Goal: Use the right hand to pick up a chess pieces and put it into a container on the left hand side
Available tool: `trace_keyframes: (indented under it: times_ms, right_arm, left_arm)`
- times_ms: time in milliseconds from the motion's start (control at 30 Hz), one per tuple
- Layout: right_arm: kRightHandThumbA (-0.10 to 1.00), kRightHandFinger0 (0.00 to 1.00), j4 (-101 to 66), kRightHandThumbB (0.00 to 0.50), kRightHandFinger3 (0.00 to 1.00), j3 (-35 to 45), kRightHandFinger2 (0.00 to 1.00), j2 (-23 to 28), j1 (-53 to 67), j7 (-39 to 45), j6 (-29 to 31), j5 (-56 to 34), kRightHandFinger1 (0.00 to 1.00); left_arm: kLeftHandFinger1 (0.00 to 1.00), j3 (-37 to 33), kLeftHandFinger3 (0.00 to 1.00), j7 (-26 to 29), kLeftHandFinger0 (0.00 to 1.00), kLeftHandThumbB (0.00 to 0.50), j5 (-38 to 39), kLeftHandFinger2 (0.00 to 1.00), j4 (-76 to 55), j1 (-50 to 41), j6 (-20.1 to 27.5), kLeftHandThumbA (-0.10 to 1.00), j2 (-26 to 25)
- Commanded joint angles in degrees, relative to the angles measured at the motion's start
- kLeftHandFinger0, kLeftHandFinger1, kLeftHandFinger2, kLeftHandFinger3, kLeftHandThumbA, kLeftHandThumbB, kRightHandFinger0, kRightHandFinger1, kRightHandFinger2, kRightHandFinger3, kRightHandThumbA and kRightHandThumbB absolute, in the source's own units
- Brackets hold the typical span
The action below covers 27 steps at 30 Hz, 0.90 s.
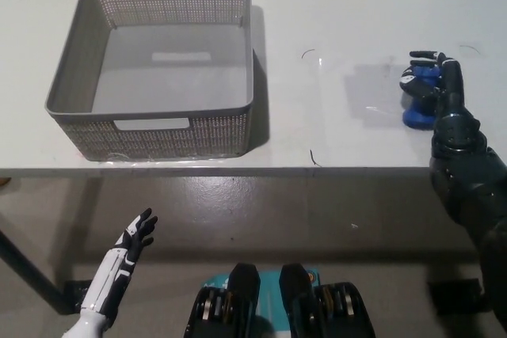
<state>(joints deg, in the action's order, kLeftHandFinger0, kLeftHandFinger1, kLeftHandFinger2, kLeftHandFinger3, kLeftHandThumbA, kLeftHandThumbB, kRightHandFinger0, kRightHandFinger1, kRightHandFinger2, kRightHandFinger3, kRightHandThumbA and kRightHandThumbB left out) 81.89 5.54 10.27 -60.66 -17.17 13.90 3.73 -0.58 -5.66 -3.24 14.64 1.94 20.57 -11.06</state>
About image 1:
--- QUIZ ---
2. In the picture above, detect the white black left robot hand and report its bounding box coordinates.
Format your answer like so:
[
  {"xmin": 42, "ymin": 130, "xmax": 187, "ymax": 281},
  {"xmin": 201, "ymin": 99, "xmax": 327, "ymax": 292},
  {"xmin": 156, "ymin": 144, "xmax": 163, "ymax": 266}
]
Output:
[{"xmin": 80, "ymin": 207, "xmax": 159, "ymax": 325}]

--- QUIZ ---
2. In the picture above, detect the black metal table leg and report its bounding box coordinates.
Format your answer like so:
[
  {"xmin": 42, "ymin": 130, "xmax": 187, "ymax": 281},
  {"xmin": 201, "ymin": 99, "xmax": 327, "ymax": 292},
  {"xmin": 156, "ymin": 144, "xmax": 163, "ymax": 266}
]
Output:
[{"xmin": 0, "ymin": 230, "xmax": 86, "ymax": 314}]

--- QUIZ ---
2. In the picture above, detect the blue rook chess piece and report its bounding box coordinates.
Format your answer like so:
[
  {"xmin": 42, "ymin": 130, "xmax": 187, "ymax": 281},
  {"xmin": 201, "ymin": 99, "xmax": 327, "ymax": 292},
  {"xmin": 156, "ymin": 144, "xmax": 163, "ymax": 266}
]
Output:
[{"xmin": 402, "ymin": 67, "xmax": 441, "ymax": 129}]

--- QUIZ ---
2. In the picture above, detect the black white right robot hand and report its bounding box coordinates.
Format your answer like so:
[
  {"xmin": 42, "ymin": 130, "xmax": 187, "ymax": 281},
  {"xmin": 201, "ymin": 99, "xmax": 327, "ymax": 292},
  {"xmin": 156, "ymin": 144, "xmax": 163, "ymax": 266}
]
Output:
[{"xmin": 398, "ymin": 50, "xmax": 466, "ymax": 118}]

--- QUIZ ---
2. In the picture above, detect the grey perforated plastic basket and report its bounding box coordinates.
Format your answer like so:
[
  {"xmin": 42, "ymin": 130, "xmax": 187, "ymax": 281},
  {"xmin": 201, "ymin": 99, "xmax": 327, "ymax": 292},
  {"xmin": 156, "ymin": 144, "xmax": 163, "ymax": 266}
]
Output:
[{"xmin": 44, "ymin": 0, "xmax": 255, "ymax": 162}]

